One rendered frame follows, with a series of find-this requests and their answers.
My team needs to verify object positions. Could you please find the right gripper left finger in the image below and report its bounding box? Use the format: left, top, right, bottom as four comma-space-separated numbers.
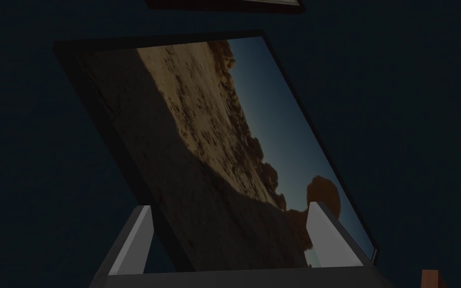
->
100, 204, 155, 277

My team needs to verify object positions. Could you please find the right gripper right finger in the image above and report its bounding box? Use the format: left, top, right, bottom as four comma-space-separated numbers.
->
305, 201, 375, 269

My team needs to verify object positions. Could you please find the brown wooden furniture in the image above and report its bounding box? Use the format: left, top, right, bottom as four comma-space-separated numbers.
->
420, 269, 449, 288

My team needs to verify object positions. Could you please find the black framed landscape picture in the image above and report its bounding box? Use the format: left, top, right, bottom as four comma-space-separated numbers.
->
52, 29, 380, 274

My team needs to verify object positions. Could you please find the dark framed picture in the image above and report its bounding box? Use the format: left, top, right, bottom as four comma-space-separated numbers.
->
144, 0, 306, 15

